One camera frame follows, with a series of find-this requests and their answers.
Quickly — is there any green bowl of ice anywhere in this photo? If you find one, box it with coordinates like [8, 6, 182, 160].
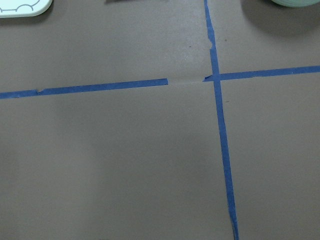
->
[272, 0, 320, 8]

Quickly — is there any cream bear serving tray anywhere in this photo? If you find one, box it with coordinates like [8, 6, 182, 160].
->
[0, 0, 53, 19]

